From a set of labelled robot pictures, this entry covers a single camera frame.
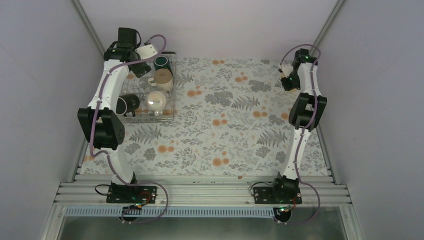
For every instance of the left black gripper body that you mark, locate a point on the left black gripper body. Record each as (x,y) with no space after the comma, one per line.
(139,70)

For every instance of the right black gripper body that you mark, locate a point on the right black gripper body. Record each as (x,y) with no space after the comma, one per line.
(294,83)

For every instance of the iridescent floral mug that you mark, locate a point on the iridescent floral mug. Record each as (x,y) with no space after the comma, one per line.
(156,102)

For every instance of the black mug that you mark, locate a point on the black mug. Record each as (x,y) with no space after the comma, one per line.
(127,103)

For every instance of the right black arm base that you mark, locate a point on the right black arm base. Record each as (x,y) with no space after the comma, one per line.
(276,195)

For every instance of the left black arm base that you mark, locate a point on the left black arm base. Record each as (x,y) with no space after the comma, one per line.
(133,195)

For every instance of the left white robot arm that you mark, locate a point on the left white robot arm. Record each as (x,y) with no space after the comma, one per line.
(99,120)

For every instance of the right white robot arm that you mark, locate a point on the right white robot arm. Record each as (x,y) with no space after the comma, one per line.
(304,115)

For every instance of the teal green mug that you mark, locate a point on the teal green mug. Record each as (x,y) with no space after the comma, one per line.
(162,62)

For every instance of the beige cream mug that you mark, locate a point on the beige cream mug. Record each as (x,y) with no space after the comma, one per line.
(162,79)

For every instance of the floral table mat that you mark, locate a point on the floral table mat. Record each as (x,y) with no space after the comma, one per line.
(230,118)

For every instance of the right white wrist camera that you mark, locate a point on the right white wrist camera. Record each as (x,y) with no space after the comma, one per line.
(285,70)

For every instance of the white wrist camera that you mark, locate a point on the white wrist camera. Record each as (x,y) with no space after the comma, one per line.
(146,51)
(285,70)

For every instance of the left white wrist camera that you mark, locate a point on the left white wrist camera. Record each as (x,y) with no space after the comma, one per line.
(146,51)

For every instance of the wire dish rack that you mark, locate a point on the wire dish rack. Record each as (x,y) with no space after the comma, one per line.
(140,87)

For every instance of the aluminium rail frame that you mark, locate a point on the aluminium rail frame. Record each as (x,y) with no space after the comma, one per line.
(201,196)

